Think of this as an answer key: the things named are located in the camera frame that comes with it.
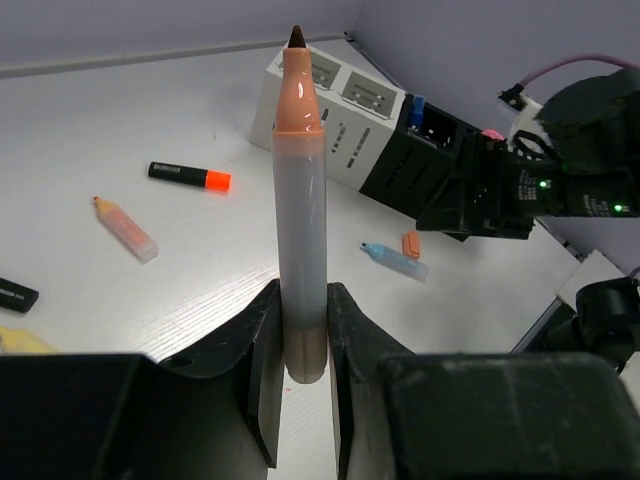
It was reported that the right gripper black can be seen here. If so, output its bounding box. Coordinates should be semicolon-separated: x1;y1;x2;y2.
416;132;565;241

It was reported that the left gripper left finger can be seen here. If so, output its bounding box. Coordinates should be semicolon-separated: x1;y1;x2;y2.
1;281;283;479

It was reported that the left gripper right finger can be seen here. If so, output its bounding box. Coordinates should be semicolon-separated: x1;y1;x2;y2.
328;282;639;479

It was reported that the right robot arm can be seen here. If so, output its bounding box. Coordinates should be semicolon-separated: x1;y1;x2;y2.
416;67;639;372

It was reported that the pink round cap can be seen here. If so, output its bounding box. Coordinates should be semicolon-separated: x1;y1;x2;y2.
482;129;505;141

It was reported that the black slotted organizer box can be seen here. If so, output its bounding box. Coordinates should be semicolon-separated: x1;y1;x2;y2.
359;93;481;220

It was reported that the coral orange marker cap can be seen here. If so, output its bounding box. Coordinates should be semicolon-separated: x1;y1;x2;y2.
401;230;421;260

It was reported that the yellow marker pen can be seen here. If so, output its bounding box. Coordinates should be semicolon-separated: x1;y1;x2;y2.
0;326;57;355

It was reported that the light blue marker pen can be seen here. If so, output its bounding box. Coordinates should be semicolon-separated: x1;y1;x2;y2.
360;242;428;283

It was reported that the black highlighter blue cap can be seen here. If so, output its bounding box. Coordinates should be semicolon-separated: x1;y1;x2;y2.
0;278;39;314

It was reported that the white slotted organizer box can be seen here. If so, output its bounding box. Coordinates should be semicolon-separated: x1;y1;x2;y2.
248;45;407;190

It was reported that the orange pencil-shaped marker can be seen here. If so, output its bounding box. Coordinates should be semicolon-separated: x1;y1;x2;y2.
93;196;159;263

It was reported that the black highlighter orange cap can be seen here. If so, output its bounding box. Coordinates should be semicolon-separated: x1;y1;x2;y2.
147;162;232;193

